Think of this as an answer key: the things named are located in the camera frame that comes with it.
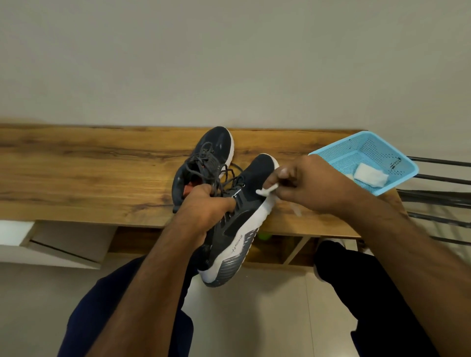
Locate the person's left hand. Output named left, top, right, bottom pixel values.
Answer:
left=173, top=183, right=237, bottom=247

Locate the black metal shoe rack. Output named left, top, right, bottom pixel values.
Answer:
left=396, top=155, right=471, bottom=247

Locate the person's right hand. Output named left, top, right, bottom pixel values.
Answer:
left=263, top=154, right=363, bottom=214

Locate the blue plastic basket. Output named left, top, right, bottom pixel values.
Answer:
left=308, top=130, right=420, bottom=197

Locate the wooden table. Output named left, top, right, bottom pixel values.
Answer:
left=0, top=125, right=405, bottom=267

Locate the white drawer unit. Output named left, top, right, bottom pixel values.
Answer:
left=0, top=220, right=118, bottom=270

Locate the person's right forearm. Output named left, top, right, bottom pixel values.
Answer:
left=345, top=195, right=471, bottom=357

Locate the person's left forearm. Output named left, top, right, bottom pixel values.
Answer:
left=86, top=228, right=210, bottom=357

